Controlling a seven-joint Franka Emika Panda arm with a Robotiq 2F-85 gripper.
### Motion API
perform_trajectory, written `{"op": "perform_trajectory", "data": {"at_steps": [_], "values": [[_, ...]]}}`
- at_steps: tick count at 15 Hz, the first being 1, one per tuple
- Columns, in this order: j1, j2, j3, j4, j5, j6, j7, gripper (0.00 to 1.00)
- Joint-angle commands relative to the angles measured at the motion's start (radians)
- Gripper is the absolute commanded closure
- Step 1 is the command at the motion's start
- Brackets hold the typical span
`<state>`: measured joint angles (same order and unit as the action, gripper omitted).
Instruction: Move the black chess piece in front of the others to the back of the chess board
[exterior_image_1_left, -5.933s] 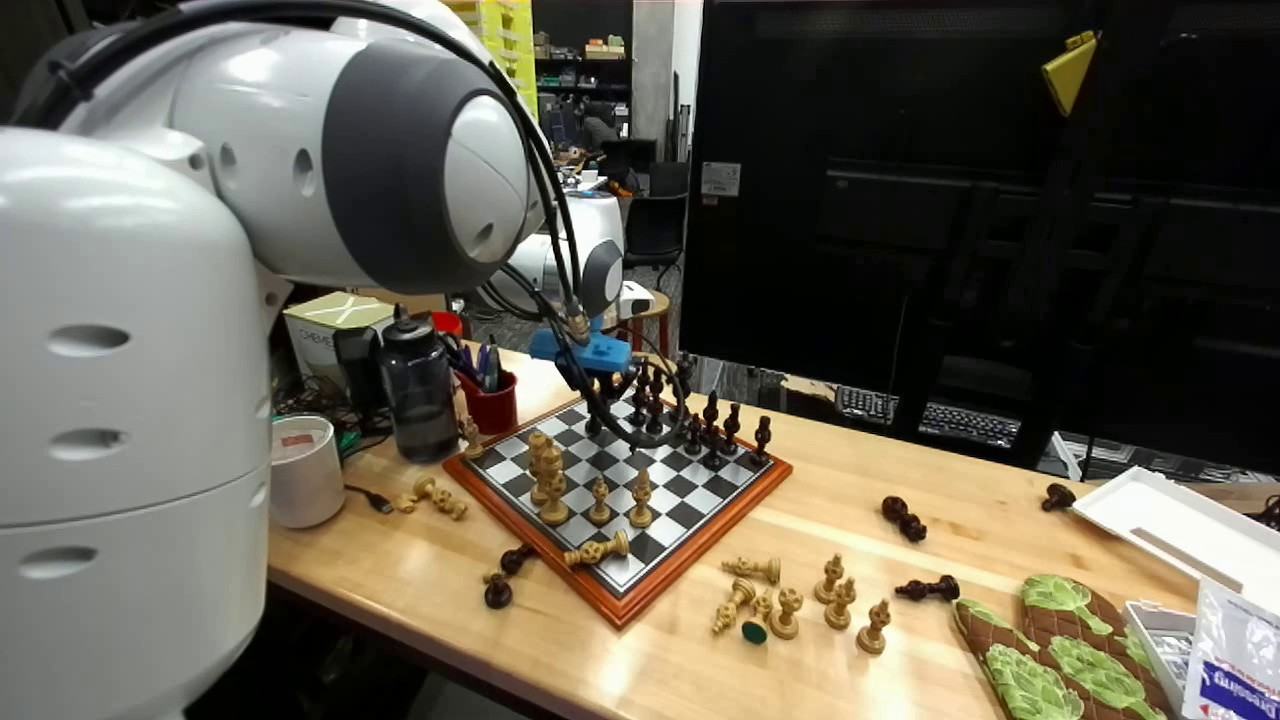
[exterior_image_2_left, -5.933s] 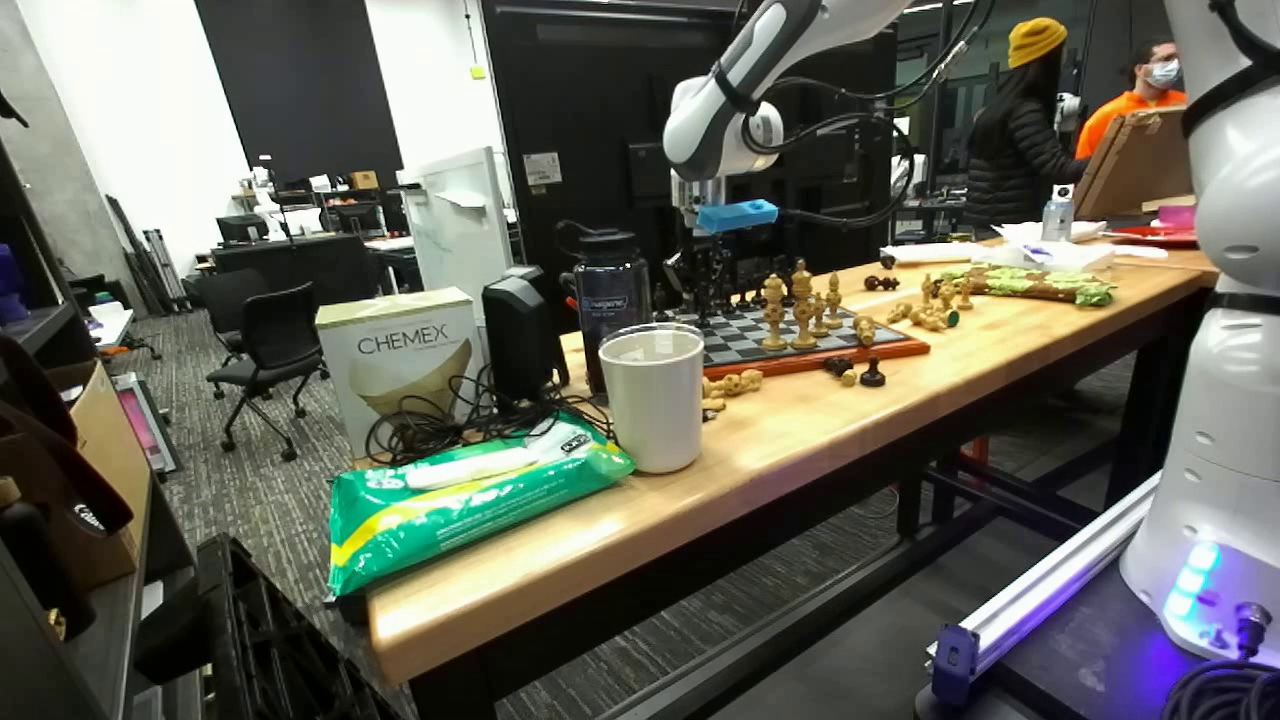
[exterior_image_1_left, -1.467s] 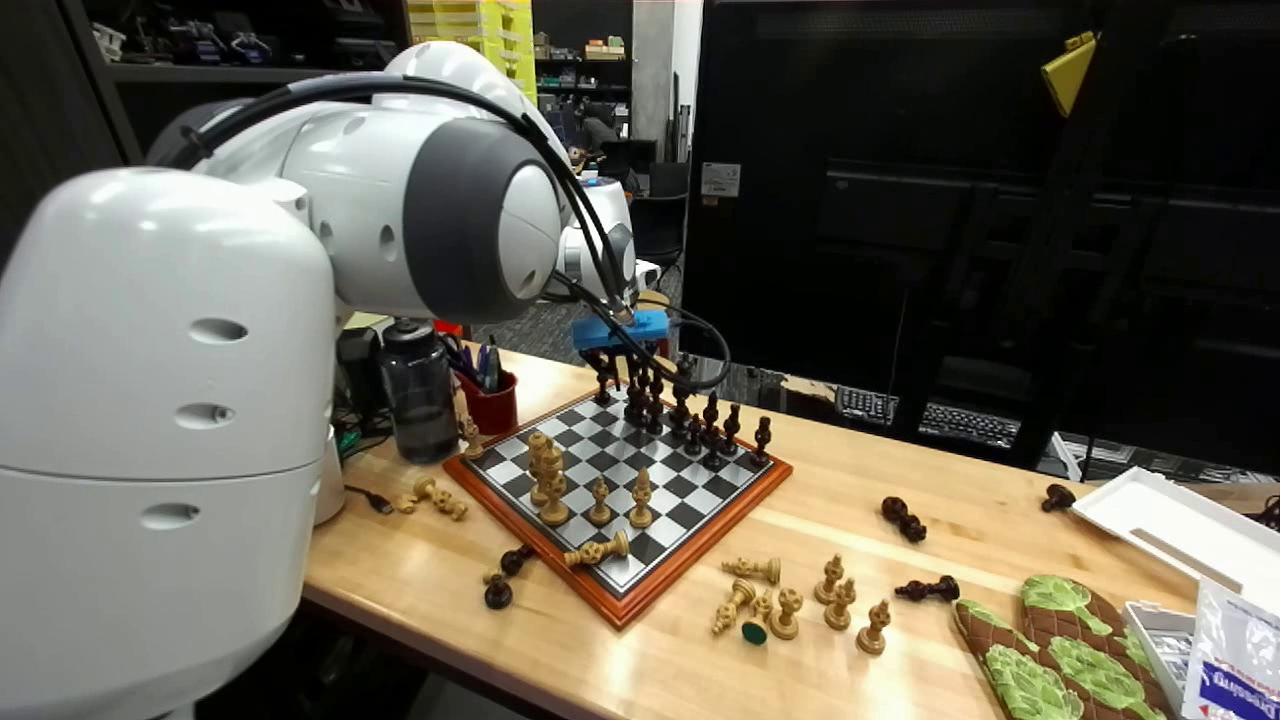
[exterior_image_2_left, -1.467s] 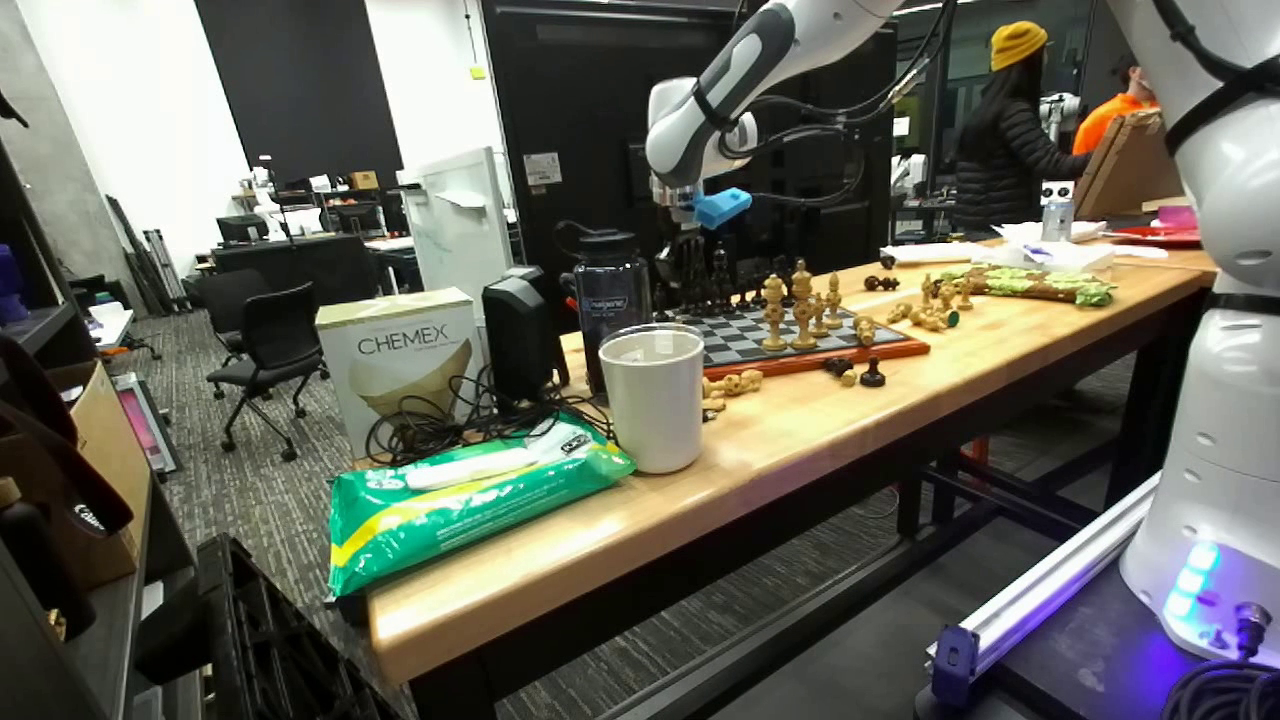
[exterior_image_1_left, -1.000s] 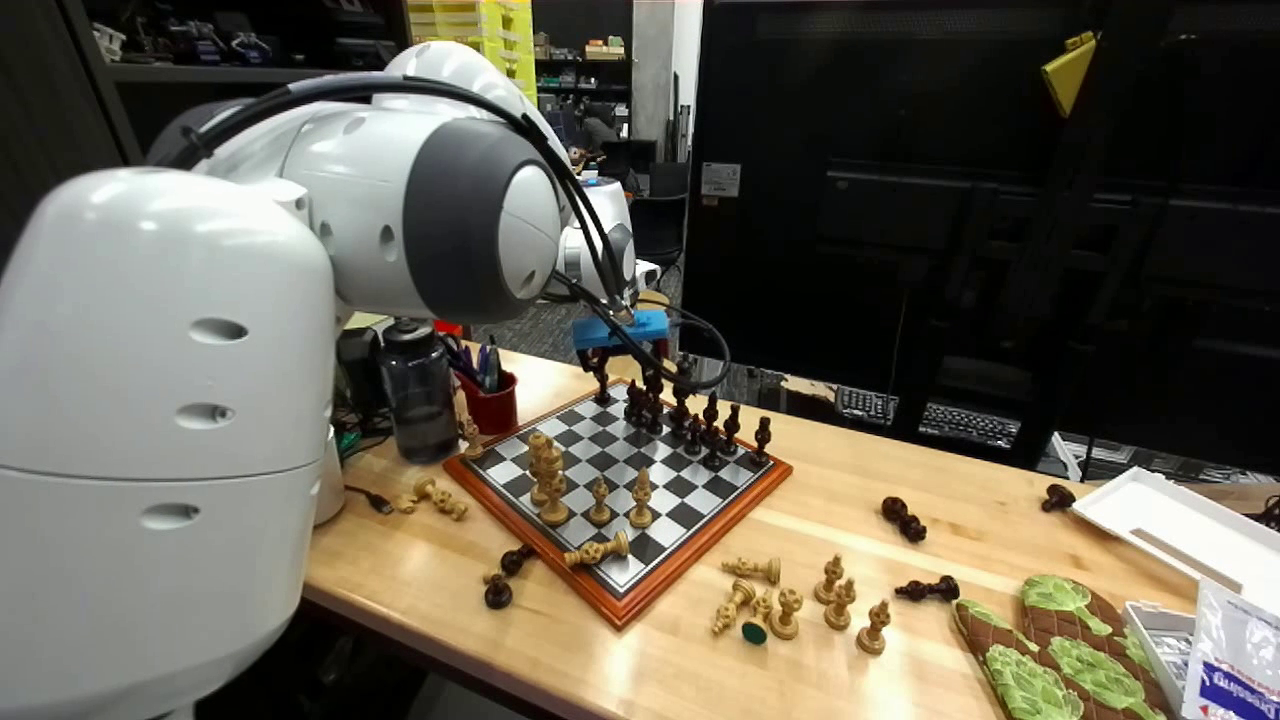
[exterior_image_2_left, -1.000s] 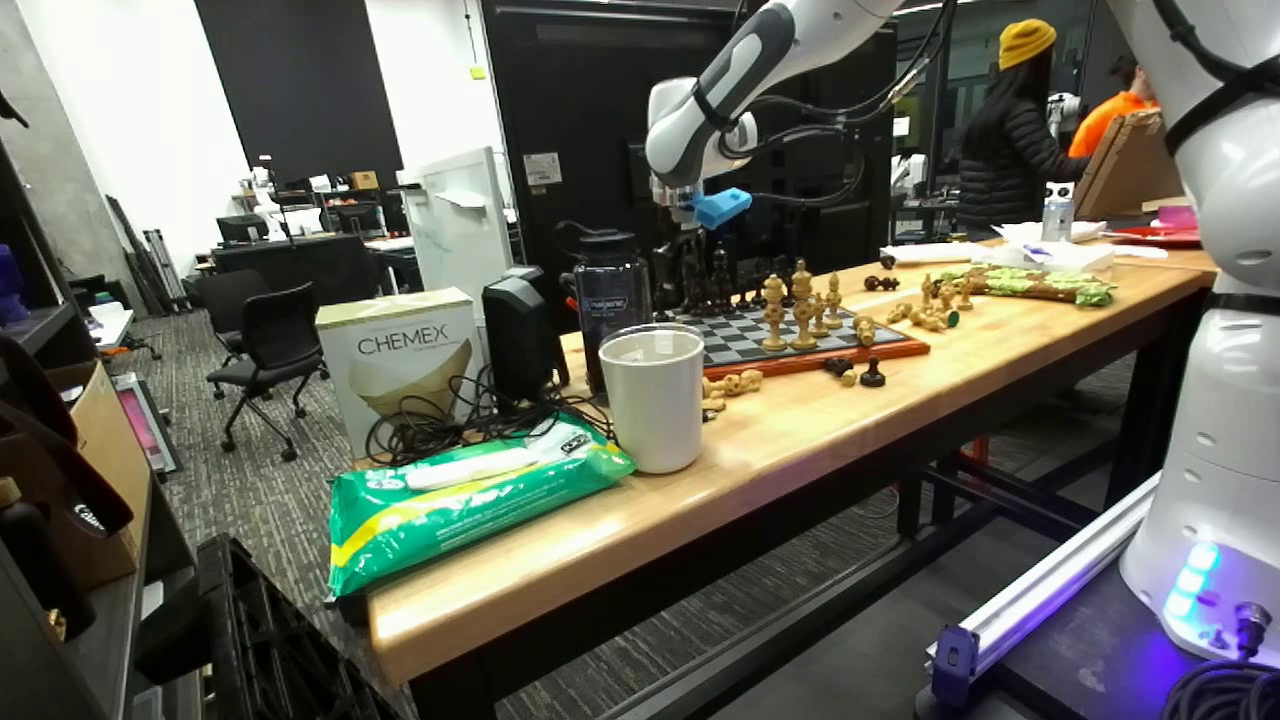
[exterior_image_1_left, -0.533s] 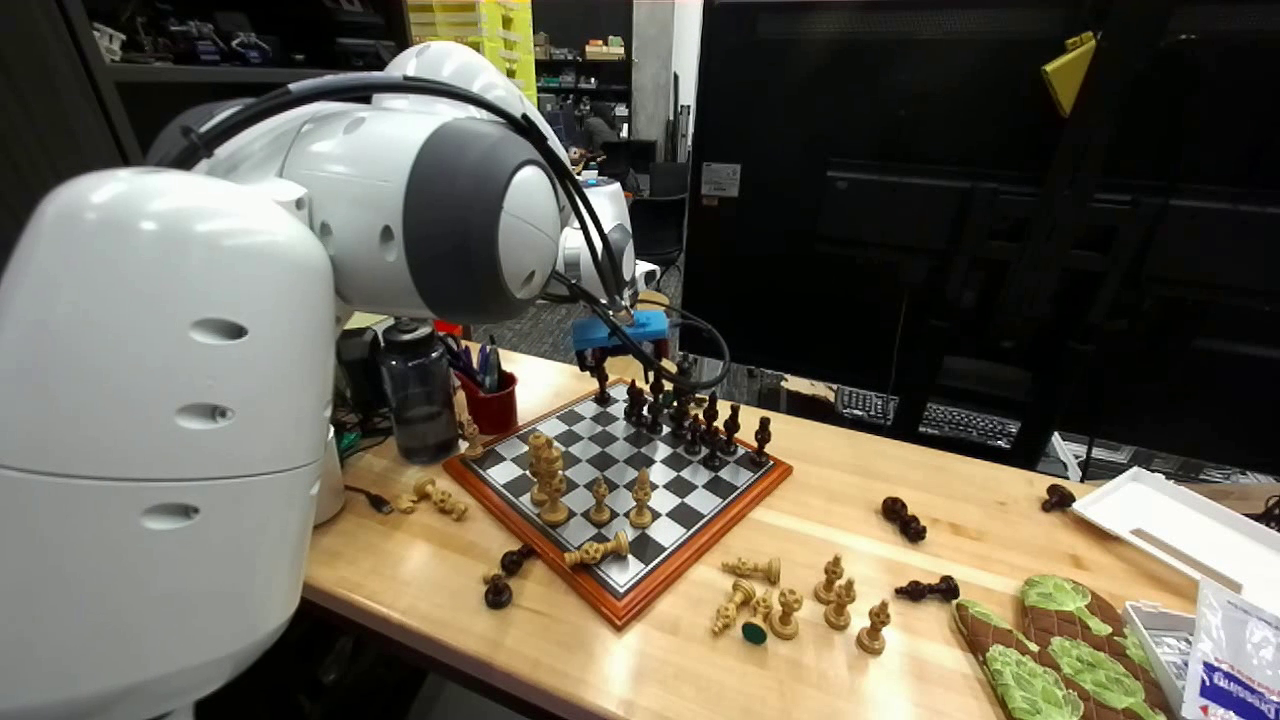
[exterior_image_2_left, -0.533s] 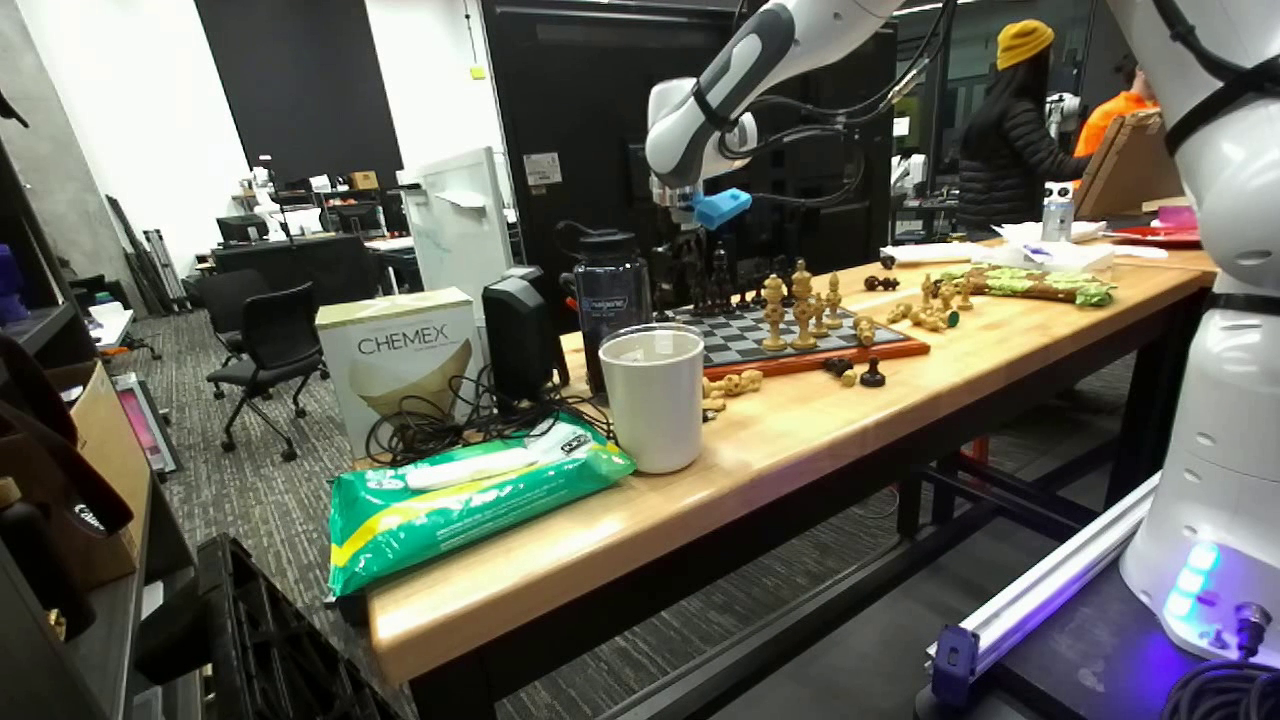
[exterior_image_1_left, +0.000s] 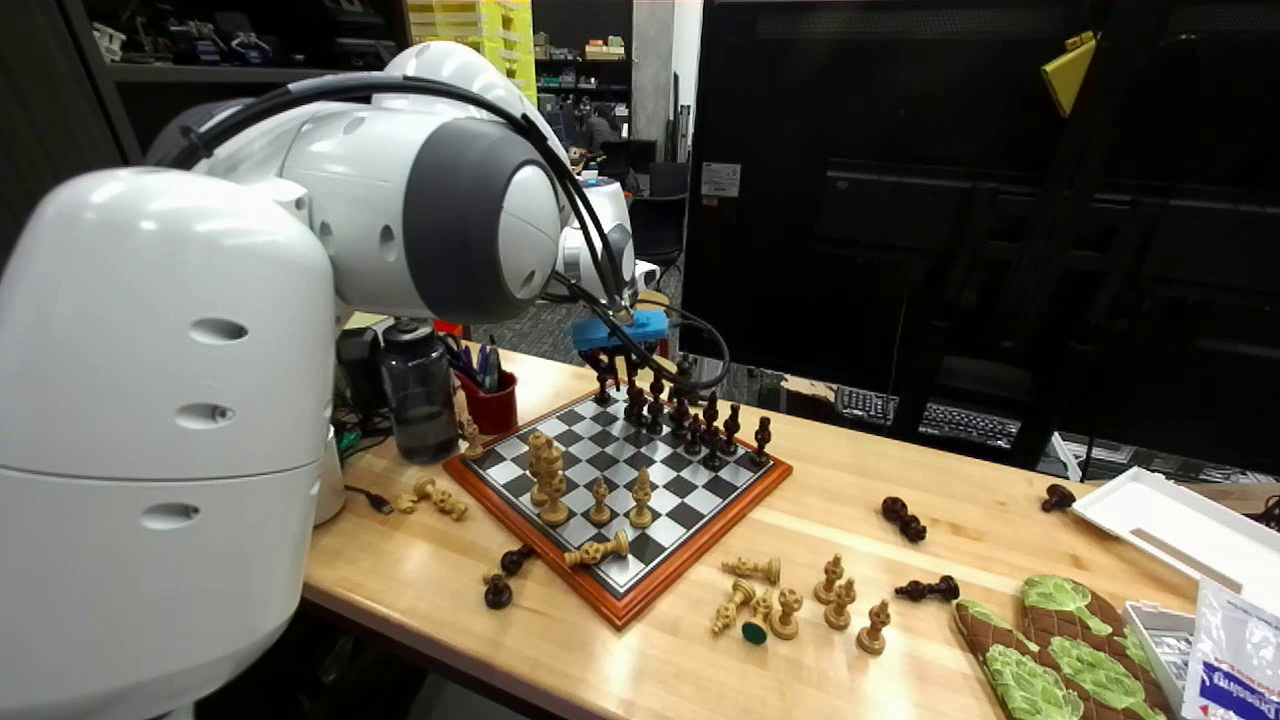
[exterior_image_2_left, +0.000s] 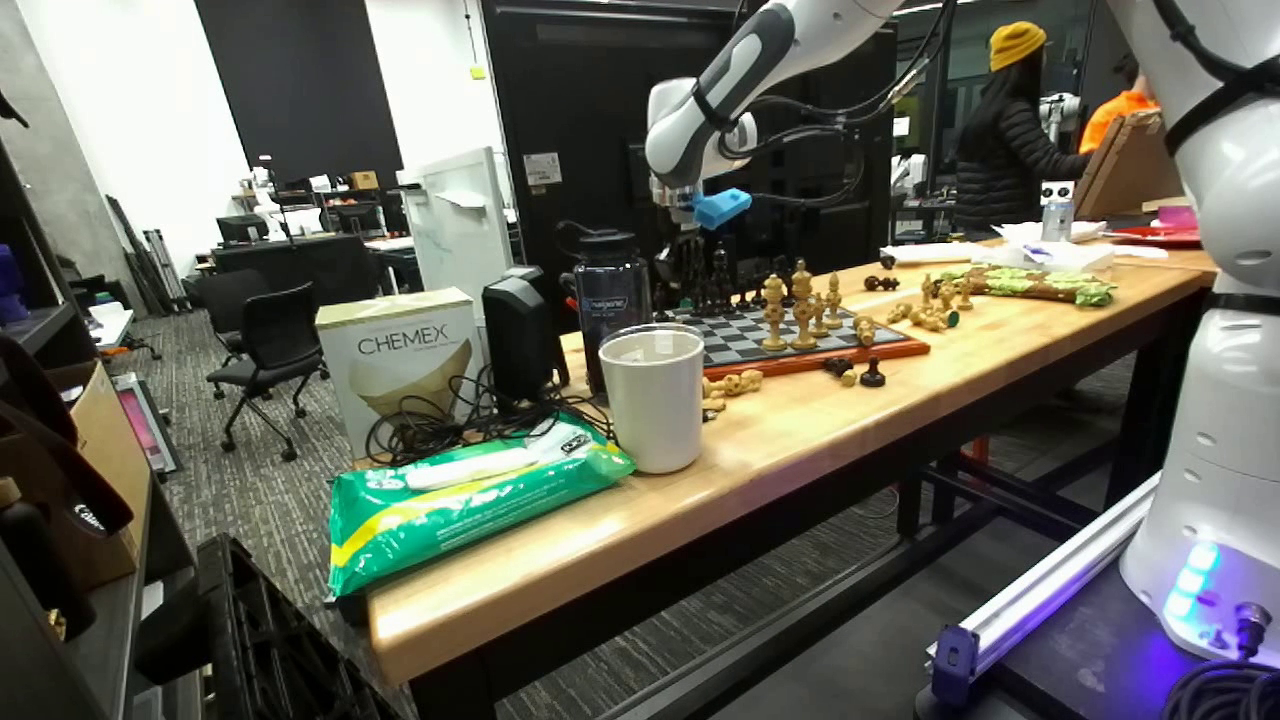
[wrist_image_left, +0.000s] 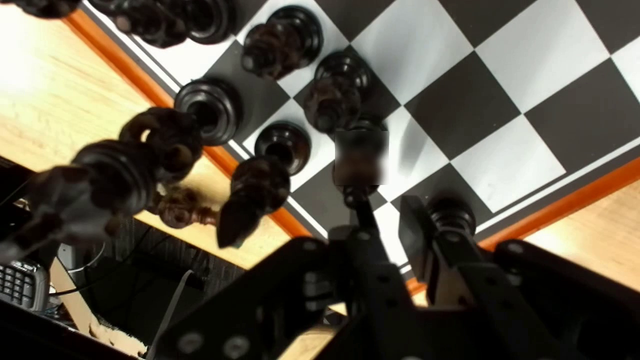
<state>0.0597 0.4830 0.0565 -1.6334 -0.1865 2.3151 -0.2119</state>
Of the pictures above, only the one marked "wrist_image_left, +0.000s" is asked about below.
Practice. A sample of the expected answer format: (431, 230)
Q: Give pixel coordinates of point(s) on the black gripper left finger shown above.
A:
(373, 301)

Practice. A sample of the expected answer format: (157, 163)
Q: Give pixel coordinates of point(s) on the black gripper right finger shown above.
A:
(481, 313)

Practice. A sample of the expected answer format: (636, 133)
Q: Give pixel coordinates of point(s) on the checkered chess board orange rim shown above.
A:
(506, 100)

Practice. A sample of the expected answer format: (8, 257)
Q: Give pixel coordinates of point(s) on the black keyboard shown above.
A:
(17, 287)

